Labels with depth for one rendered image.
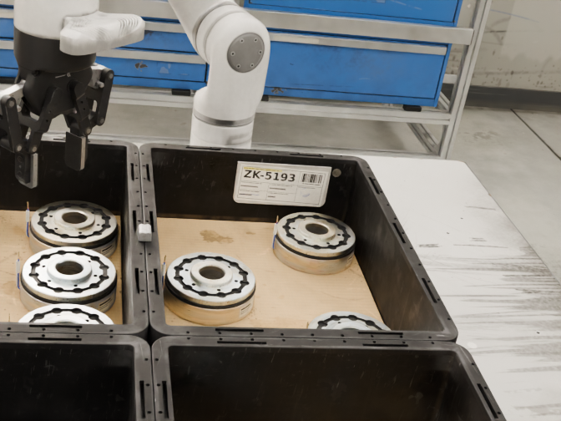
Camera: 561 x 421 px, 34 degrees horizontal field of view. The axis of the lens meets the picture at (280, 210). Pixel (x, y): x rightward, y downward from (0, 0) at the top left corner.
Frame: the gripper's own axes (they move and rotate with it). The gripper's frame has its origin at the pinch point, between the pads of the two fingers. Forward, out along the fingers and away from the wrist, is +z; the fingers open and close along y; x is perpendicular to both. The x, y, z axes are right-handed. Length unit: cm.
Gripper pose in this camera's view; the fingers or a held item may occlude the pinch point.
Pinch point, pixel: (52, 162)
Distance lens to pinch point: 93.1
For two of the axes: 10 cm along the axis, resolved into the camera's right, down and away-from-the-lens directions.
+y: -5.8, 3.1, -7.5
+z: -1.5, 8.7, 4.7
